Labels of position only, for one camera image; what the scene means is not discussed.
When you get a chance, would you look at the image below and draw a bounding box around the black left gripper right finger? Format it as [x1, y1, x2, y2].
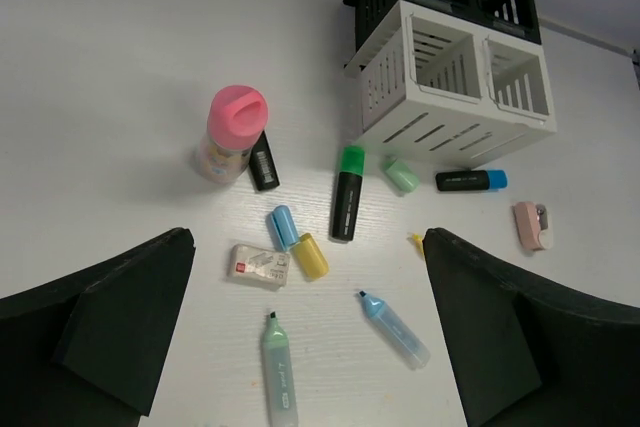
[423, 228, 639, 426]

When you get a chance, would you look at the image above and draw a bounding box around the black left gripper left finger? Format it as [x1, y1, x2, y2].
[1, 228, 196, 426]

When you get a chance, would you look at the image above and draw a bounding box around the black blue capped highlighter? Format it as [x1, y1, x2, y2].
[435, 170, 508, 192]

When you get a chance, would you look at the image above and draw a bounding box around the white eraser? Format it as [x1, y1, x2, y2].
[227, 244, 291, 290]

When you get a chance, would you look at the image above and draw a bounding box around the blue marker cap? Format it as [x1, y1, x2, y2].
[268, 205, 299, 252]

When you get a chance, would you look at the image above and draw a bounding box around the black green capped highlighter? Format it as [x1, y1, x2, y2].
[330, 145, 365, 242]

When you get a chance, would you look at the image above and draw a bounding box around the black orange capped highlighter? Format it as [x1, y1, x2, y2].
[249, 131, 280, 192]

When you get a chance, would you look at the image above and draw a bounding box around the pink capped glue bottle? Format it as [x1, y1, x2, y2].
[196, 85, 269, 184]

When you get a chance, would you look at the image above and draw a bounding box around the blue pastel highlighter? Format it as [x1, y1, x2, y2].
[358, 291, 430, 370]

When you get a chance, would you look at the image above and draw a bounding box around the yellow pastel highlighter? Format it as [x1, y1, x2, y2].
[408, 233, 425, 257]

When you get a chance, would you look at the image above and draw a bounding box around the green pastel highlighter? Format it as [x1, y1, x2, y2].
[261, 311, 299, 427]

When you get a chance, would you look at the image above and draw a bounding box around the green marker cap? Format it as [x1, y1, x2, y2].
[382, 157, 420, 194]

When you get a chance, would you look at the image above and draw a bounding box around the yellow marker cap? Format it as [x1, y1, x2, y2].
[292, 233, 329, 280]

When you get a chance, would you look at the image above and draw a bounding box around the white slatted organizer box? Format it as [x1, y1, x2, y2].
[345, 0, 557, 168]

